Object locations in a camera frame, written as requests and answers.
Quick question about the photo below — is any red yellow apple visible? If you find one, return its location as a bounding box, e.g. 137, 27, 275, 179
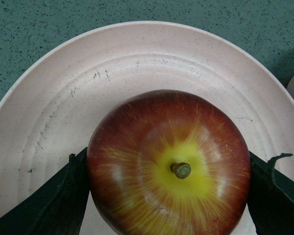
87, 90, 250, 235

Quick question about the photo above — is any pink plate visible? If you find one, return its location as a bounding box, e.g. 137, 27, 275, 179
0, 21, 294, 235

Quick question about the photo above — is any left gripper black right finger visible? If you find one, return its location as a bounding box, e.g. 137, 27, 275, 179
247, 153, 294, 235

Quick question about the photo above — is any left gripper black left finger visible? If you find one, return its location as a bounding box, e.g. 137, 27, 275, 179
0, 149, 89, 235

